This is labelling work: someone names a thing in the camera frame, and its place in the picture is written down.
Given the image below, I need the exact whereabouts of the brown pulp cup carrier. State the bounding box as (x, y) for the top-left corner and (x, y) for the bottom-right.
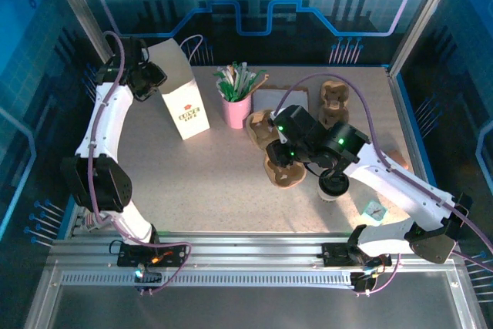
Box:
(317, 80), (350, 129)
(245, 109), (309, 191)

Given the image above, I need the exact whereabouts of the white printed paper bag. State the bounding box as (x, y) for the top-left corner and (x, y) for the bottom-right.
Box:
(147, 34), (212, 141)

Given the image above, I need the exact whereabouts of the black plastic cup lid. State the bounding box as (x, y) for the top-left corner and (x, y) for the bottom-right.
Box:
(318, 169), (350, 194)

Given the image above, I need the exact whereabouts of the white paper coffee cup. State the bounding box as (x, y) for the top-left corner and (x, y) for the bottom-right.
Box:
(317, 184), (350, 203)

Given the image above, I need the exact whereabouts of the pink straw holder cup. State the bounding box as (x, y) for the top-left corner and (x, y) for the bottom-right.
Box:
(221, 93), (253, 129)

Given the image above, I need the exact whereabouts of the stack of white napkins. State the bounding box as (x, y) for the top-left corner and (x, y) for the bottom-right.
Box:
(252, 85), (311, 114)

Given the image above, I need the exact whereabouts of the wooden stirrer stick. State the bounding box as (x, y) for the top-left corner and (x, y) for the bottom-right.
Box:
(250, 73), (270, 94)

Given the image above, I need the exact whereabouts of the brown cardboard cup sleeve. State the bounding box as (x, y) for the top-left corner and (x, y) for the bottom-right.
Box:
(386, 149), (410, 171)

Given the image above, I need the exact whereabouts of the small green alarm clock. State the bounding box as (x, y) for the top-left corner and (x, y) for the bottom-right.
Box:
(363, 200), (388, 227)

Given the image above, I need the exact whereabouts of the small black controller box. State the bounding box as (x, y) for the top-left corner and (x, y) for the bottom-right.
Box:
(133, 269), (163, 295)
(350, 270), (381, 295)

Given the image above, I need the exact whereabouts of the red striped paper package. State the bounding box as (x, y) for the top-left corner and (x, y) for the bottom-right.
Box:
(82, 211), (107, 234)

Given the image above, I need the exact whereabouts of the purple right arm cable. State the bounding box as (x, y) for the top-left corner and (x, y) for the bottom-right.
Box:
(273, 73), (493, 297)

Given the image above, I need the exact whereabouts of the aluminium frame post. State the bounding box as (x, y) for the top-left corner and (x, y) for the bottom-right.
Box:
(42, 0), (125, 76)
(387, 0), (465, 78)

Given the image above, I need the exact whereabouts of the aluminium mounting rail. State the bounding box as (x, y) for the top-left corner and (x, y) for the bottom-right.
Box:
(48, 231), (461, 268)

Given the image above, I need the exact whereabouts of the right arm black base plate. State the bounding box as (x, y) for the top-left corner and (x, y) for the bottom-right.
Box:
(321, 242), (393, 268)

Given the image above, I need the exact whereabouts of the slotted grey cable duct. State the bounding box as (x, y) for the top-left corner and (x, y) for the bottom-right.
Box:
(60, 271), (354, 288)

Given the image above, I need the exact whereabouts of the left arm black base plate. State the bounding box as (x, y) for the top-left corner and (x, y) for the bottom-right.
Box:
(116, 242), (189, 268)

